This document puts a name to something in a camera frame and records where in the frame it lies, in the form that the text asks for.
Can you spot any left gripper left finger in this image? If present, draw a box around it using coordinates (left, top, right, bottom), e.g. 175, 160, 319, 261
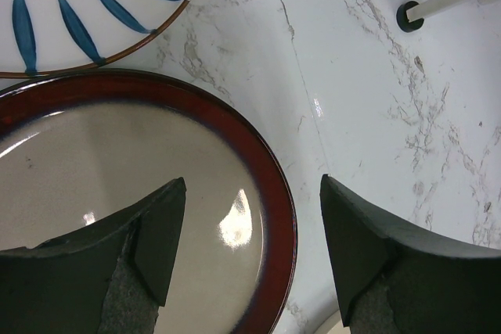
1, 178, 186, 333

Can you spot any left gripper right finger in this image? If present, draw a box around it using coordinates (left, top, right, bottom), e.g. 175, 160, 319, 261
320, 175, 500, 333

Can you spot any stainless steel dish rack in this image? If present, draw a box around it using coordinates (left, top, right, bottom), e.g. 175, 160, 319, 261
396, 0, 499, 33

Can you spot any cream plate with red rim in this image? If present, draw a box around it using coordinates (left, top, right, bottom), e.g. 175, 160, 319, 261
1, 70, 297, 333

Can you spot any black and white striped plate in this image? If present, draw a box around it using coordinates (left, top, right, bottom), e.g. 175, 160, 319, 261
1, 0, 190, 79

